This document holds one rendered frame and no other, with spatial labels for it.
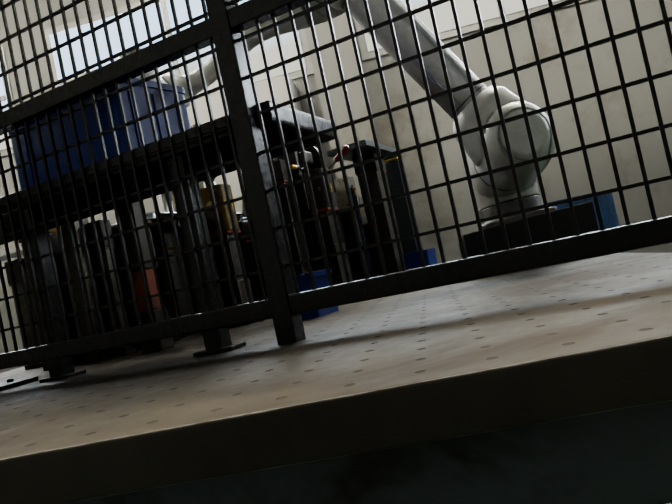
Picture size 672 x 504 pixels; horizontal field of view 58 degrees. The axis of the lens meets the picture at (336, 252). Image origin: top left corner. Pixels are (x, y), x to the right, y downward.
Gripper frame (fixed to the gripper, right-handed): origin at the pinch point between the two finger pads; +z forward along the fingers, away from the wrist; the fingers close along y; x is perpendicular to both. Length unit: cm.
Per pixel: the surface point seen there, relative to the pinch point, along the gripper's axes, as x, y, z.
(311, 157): -41.3, -25.4, -9.0
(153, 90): 45, -39, -9
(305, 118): 44, -65, 3
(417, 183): -286, 12, -22
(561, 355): 88, -99, 35
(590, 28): -322, -117, -98
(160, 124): 45, -39, -3
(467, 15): -299, -44, -127
